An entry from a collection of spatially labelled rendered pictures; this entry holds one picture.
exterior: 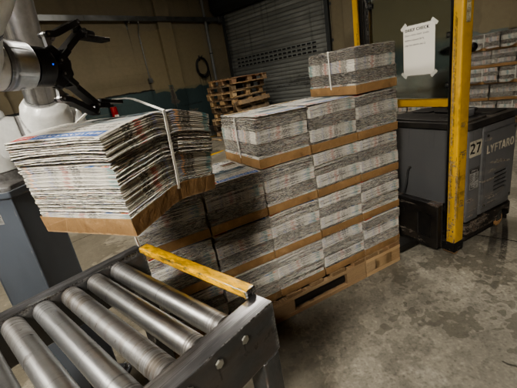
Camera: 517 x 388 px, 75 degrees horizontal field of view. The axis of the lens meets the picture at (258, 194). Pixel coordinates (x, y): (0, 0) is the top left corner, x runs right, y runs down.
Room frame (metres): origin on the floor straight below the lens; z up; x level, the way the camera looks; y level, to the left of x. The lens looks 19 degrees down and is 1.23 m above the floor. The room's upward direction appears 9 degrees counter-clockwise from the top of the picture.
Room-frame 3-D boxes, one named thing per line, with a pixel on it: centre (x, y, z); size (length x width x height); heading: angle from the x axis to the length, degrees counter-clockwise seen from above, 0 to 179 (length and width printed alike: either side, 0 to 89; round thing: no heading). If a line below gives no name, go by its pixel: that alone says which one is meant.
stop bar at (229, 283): (0.74, 0.20, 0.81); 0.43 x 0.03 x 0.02; 46
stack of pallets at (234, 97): (8.45, 0.08, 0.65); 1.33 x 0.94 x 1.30; 140
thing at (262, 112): (1.67, -0.08, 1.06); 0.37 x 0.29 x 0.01; 26
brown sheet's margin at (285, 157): (1.68, -0.07, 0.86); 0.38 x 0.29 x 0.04; 26
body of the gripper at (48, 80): (0.75, 0.38, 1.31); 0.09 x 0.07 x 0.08; 156
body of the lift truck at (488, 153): (2.27, -1.34, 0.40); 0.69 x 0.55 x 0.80; 25
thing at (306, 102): (1.80, -0.34, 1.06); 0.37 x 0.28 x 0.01; 25
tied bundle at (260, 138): (1.68, -0.07, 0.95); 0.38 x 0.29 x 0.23; 26
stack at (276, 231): (1.62, 0.05, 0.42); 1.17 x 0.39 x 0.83; 115
